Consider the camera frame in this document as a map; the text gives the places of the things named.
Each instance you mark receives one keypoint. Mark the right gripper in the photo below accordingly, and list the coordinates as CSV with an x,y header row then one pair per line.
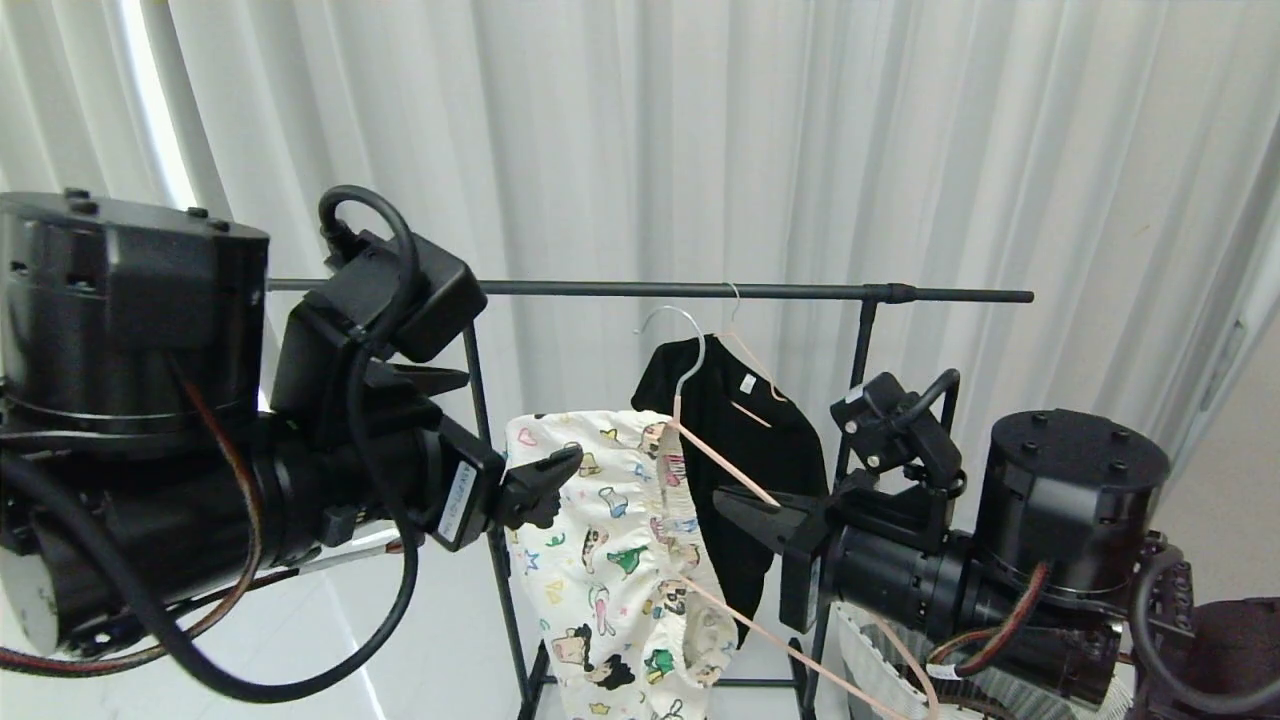
x,y
900,570

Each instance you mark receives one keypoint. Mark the black garment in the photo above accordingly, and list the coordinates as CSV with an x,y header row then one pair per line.
x,y
760,450

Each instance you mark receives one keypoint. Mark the pink clothes hanger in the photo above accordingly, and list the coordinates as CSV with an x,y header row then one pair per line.
x,y
725,462
752,415

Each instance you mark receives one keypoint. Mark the white laundry basket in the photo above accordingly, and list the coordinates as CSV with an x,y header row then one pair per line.
x,y
880,660

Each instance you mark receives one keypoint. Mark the black clothes rack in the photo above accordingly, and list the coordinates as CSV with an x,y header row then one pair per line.
x,y
620,289

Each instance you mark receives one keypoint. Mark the cream printed garment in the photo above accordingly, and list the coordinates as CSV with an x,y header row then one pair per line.
x,y
600,580

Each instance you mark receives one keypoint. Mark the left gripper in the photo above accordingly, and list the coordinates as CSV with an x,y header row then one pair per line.
x,y
300,490

